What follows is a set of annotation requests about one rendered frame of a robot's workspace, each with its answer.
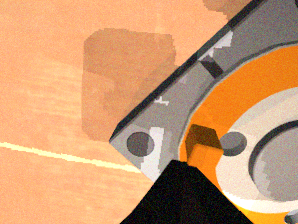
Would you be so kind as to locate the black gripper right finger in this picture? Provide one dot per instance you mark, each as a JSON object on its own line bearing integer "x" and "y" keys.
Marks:
{"x": 204, "y": 203}

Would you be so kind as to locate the orange and white round plate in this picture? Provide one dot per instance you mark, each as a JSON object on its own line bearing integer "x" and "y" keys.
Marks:
{"x": 253, "y": 96}

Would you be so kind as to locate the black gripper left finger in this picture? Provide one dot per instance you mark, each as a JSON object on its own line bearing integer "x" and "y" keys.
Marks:
{"x": 163, "y": 202}

